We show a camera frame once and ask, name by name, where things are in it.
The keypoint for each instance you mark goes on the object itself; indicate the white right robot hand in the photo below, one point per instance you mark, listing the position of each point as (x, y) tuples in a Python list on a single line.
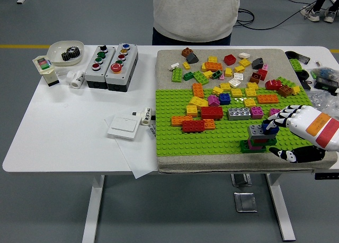
[(304, 118)]

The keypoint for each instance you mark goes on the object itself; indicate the pink square toy brick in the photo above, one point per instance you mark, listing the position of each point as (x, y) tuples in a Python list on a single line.
[(256, 112), (274, 112)]

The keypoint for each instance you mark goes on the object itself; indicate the orange long flat brick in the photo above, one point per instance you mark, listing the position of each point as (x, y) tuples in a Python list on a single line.
[(268, 98)]

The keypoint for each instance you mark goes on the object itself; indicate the red rounded toy brick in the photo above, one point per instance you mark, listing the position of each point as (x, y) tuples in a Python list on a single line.
[(273, 84)]

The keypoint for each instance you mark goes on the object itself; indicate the grey long toy brick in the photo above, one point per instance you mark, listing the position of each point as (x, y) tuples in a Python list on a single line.
[(254, 131)]

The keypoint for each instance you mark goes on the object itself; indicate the pink long toy brick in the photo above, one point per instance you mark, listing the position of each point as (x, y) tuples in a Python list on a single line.
[(255, 147)]

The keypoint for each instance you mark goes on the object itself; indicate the red square toy brick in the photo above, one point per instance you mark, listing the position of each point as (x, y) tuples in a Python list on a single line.
[(262, 73), (230, 59)]

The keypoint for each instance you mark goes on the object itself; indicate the brown square toy brick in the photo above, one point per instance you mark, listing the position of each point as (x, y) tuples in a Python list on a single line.
[(255, 77), (187, 52)]

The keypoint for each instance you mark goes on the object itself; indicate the small pink toy brick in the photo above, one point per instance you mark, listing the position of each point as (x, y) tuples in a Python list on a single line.
[(265, 66), (222, 77)]

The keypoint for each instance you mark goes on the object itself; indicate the silver long toy brick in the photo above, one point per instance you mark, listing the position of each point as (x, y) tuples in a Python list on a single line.
[(239, 113)]

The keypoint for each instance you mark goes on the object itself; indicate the dark grey sloped brick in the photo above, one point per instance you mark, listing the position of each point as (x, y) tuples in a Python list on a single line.
[(192, 58), (257, 63)]

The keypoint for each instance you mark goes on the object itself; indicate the white square plate brick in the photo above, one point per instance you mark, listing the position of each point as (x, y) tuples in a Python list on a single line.
[(238, 76)]

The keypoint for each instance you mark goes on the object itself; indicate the white hollow toy brick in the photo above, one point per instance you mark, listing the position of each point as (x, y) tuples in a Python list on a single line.
[(234, 82)]

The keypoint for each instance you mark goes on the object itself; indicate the white flat toy brick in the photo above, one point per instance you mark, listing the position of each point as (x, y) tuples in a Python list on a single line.
[(244, 55)]

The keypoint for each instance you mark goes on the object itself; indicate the red long toy brick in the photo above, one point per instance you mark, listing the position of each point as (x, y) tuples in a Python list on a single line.
[(212, 113), (193, 126)]

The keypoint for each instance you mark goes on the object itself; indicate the magenta toy brick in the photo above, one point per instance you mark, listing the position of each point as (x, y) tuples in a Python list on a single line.
[(213, 100)]

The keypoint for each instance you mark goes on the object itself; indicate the orange square toy brick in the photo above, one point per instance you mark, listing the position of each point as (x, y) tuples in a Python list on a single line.
[(209, 124)]

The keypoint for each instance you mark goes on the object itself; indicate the dark green hollow brick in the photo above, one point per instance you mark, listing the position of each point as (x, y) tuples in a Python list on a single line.
[(217, 73)]

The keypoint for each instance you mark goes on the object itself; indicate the orange long toy brick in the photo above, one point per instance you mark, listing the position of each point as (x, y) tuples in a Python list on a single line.
[(213, 66), (182, 120)]

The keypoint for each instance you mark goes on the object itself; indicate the large yellow sloped brick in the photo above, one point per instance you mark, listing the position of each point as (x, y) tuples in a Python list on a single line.
[(198, 102)]

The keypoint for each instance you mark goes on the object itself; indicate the yellow square toy brick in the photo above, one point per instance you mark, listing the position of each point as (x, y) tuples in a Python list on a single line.
[(191, 110)]

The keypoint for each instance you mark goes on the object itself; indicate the dark green square brick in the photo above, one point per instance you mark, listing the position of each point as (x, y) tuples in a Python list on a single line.
[(188, 76)]

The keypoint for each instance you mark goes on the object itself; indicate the small yellow toy brick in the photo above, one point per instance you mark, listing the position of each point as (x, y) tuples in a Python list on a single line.
[(186, 65)]

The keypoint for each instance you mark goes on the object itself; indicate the lime green toy brick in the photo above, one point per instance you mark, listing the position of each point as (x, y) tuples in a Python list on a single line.
[(177, 75)]

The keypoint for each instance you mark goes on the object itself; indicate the crumpled clear plastic bag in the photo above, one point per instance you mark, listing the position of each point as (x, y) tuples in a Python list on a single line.
[(321, 100)]

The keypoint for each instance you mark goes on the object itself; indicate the black flat object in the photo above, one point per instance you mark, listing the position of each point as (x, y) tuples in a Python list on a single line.
[(307, 84)]

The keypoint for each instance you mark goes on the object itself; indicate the black box green connector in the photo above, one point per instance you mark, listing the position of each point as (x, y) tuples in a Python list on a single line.
[(327, 84)]

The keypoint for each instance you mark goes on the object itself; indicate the clear bag with parts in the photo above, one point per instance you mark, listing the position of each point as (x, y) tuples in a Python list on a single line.
[(325, 72)]

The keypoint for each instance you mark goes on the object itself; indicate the small metal screw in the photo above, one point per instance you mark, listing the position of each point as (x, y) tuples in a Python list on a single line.
[(317, 61)]

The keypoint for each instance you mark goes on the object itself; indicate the black rectangular device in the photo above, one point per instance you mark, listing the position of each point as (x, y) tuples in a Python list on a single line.
[(303, 58)]

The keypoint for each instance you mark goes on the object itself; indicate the black table control panel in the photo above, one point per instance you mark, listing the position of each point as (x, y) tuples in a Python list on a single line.
[(327, 176)]

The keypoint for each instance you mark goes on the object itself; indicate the black round tape roll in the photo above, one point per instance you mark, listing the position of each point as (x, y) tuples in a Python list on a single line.
[(289, 53)]

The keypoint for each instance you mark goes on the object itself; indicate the white table leg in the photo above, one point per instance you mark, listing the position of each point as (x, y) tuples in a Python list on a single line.
[(281, 214), (92, 214)]

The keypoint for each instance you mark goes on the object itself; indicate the metal floor plate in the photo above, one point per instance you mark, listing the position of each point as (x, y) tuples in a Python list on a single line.
[(245, 202)]

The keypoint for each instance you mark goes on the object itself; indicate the person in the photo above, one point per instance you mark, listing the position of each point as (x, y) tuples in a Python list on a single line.
[(314, 14), (197, 12)]

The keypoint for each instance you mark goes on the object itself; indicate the green studded baseplate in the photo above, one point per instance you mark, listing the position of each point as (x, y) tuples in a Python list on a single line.
[(185, 145)]

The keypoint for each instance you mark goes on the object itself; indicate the small white clip piece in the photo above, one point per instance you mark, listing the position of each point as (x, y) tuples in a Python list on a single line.
[(175, 66)]

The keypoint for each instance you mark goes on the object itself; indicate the white labelled cylinder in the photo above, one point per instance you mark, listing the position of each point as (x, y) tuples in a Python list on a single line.
[(146, 116)]

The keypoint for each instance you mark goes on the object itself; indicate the small white tag dark square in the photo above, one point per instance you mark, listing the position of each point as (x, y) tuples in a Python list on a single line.
[(135, 113)]

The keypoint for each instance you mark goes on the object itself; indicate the white paper sheet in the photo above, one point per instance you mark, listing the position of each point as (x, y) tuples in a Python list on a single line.
[(137, 158)]

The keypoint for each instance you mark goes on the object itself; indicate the grey emergency-stop control box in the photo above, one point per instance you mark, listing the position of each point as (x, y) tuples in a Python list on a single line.
[(129, 63)]

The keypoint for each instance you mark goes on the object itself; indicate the grey four-button control box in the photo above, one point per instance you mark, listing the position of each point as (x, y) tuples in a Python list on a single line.
[(106, 65)]

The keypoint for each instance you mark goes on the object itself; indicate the white pipe fitting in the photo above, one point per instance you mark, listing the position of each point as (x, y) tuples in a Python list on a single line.
[(75, 80)]

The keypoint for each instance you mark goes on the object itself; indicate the black metal gear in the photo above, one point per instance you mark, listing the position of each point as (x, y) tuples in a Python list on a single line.
[(66, 56), (74, 51)]

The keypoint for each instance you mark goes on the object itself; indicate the white plastic bowl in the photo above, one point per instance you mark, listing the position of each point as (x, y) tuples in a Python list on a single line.
[(55, 52)]

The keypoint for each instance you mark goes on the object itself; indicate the white wall switch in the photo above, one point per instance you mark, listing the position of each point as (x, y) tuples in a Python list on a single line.
[(123, 127)]

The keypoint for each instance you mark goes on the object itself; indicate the white switch module green red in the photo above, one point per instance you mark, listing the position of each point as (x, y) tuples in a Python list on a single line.
[(45, 65)]

